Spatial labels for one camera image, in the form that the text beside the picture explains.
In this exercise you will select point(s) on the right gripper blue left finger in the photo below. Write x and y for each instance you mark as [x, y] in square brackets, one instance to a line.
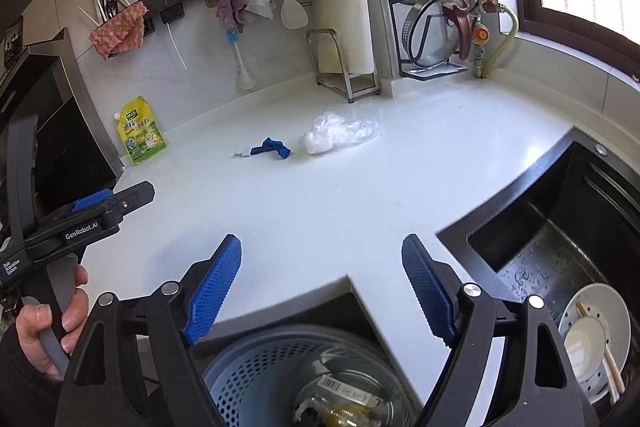
[206, 285]

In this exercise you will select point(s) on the black dish rack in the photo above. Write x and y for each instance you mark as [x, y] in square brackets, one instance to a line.
[398, 13]

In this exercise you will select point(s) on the grey perforated trash bin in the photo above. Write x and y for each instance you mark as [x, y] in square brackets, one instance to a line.
[289, 375]

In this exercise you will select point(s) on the pot lid in rack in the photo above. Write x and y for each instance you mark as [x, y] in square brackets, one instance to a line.
[435, 30]

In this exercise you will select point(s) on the metal cutting board stand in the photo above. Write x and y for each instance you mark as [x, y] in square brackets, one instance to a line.
[345, 83]

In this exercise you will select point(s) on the black kitchen sink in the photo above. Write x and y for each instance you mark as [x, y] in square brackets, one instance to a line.
[570, 220]

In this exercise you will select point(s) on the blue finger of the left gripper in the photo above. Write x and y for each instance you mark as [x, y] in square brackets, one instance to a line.
[91, 200]

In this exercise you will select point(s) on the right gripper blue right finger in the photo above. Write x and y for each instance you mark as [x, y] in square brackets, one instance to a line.
[435, 285]

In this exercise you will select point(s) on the mauve hanging cloth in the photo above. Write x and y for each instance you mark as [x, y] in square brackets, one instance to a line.
[230, 13]

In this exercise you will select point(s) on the blue bottle brush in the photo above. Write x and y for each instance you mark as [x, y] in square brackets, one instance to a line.
[245, 80]

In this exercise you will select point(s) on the person's left hand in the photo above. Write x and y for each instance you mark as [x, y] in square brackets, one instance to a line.
[35, 319]

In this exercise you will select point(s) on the white rice paddle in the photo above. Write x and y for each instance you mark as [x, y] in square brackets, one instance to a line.
[293, 15]

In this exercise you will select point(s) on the pink dishcloth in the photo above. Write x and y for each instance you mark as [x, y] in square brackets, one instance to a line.
[124, 32]

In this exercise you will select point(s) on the crumpled clear plastic bag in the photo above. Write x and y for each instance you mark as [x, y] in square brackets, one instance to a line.
[331, 131]

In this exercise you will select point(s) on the yellow refill pouch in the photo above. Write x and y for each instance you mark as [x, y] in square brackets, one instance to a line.
[137, 129]

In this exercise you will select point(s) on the white perforated plate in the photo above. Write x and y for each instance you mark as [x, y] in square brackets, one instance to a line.
[604, 303]

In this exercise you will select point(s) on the white bowl in sink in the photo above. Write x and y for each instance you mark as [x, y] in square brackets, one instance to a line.
[585, 343]

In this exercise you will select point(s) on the black oven appliance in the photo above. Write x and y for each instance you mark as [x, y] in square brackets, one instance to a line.
[75, 156]

